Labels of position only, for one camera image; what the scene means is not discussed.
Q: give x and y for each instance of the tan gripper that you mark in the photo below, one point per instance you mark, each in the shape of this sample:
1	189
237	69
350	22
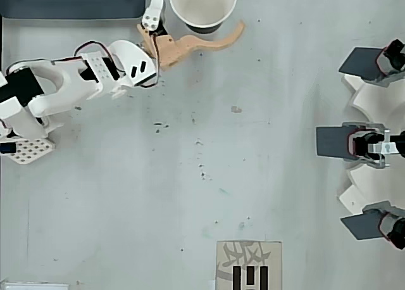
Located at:
169	50

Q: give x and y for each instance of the black paper cup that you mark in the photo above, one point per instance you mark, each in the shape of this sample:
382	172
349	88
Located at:
202	2

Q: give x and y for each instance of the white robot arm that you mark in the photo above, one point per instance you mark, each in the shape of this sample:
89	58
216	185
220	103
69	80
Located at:
63	87

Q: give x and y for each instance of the dark grey tray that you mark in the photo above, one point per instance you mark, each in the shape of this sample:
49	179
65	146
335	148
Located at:
72	3

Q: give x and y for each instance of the grey paddle actuator unit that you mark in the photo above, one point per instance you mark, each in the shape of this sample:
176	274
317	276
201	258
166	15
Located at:
364	226
364	63
335	142

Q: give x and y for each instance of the white perforated mounting plate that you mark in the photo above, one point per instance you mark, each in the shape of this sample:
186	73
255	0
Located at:
30	150

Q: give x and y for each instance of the cardboard card with black bars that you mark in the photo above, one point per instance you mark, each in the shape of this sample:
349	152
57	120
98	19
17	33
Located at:
250	255

